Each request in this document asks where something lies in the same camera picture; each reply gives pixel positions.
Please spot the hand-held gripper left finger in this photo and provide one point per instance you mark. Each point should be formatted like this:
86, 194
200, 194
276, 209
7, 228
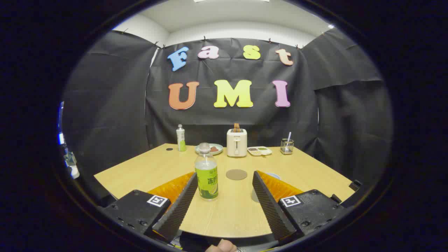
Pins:
180, 210

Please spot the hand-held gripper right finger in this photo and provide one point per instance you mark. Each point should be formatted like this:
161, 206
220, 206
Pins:
269, 206

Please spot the light blue cup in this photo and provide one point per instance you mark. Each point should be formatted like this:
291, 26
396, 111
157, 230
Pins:
254, 196

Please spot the green label juice bottle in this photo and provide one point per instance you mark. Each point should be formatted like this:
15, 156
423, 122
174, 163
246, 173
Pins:
206, 182

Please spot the round brown coaster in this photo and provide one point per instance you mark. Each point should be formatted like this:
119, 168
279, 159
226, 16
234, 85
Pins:
236, 174

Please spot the slim white green bottle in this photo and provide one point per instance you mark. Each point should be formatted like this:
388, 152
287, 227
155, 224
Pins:
181, 138

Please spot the wooden table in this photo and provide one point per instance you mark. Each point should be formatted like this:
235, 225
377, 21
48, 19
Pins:
147, 168

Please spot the white divided snack tray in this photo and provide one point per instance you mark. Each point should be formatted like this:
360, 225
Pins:
259, 151

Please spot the brown bread slice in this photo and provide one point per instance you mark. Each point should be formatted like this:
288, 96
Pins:
214, 149

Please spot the cream toaster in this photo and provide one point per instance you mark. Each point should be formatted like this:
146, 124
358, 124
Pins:
236, 143

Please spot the pale green plate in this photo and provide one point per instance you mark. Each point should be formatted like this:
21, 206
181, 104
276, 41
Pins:
219, 148

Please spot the toast slice in toaster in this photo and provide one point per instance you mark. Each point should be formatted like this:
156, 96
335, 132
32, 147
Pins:
237, 126

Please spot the black backdrop cloth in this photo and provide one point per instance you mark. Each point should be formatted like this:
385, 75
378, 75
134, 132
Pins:
227, 119

